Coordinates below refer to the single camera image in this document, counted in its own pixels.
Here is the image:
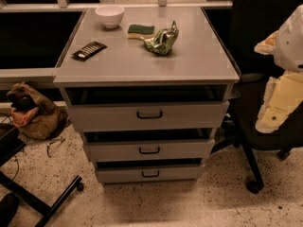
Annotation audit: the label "grey drawer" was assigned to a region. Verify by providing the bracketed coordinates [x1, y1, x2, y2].
[83, 139, 215, 162]
[95, 165, 203, 183]
[67, 101, 229, 132]

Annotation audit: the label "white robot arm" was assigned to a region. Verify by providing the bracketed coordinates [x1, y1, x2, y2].
[254, 5, 303, 133]

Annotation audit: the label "grey drawer cabinet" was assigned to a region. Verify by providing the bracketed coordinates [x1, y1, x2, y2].
[54, 8, 239, 171]

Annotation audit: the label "grey top drawer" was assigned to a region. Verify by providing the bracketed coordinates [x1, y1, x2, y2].
[67, 101, 229, 132]

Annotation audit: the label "grey bottom drawer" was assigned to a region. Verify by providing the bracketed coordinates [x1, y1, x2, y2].
[95, 165, 203, 183]

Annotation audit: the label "crumpled green chip bag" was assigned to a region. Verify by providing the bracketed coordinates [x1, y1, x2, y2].
[144, 21, 179, 56]

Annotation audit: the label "green yellow sponge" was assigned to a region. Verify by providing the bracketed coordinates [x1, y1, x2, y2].
[127, 24, 154, 40]

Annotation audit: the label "black remote control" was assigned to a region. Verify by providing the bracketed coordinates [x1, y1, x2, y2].
[72, 42, 106, 61]

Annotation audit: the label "pliers on floor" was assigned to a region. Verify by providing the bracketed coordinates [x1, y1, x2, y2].
[46, 137, 65, 158]

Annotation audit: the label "white bowl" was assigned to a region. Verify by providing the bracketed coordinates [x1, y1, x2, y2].
[95, 5, 125, 28]

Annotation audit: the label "brown backpack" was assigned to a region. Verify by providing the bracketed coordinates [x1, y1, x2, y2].
[7, 82, 67, 140]

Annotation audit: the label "black office chair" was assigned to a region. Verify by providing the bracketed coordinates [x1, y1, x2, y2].
[208, 0, 303, 194]

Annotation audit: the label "black stand base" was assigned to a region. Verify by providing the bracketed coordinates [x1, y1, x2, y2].
[0, 123, 85, 227]

